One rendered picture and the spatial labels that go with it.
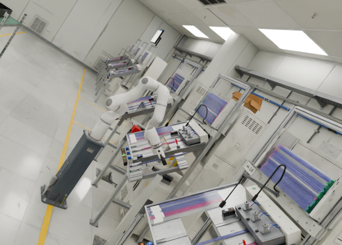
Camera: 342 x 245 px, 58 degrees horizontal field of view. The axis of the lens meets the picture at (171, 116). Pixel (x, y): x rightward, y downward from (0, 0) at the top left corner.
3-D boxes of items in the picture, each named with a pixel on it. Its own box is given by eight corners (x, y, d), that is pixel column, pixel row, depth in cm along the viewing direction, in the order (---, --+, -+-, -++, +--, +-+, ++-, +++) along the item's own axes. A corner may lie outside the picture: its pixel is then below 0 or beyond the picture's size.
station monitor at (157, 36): (153, 44, 728) (163, 29, 723) (149, 42, 782) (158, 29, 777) (158, 47, 732) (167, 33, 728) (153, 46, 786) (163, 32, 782)
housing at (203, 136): (201, 149, 299) (199, 136, 294) (188, 132, 344) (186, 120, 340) (209, 147, 300) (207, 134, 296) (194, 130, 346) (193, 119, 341)
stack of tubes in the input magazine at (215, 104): (210, 125, 295) (227, 102, 292) (195, 110, 342) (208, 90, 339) (220, 131, 300) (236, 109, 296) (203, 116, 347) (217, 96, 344)
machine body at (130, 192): (118, 233, 303) (154, 183, 296) (114, 195, 368) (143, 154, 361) (170, 255, 325) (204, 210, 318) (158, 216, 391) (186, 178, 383)
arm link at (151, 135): (148, 144, 253) (153, 146, 245) (142, 130, 250) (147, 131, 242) (157, 140, 257) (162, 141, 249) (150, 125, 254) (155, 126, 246)
